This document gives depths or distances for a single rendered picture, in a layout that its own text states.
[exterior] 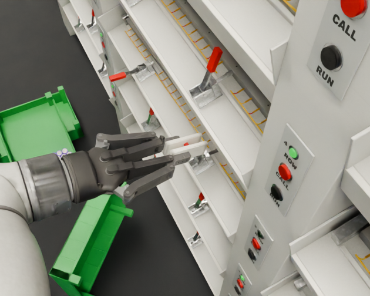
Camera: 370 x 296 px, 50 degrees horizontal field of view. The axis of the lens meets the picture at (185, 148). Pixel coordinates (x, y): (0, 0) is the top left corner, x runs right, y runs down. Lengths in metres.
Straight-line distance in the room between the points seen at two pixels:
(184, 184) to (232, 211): 0.27
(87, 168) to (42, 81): 1.17
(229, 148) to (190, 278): 0.74
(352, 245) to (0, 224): 0.39
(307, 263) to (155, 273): 0.80
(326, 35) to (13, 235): 0.37
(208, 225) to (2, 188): 0.50
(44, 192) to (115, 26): 0.57
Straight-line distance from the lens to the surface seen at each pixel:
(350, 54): 0.28
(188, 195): 0.95
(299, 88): 0.34
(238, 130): 0.56
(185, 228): 1.12
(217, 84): 0.58
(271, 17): 0.42
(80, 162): 0.59
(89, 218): 1.11
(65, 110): 1.60
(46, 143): 1.45
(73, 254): 1.09
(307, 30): 0.31
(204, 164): 0.74
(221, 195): 0.73
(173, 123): 0.82
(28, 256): 0.46
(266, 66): 0.38
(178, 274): 1.24
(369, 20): 0.26
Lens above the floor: 1.19
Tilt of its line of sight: 56 degrees down
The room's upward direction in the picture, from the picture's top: straight up
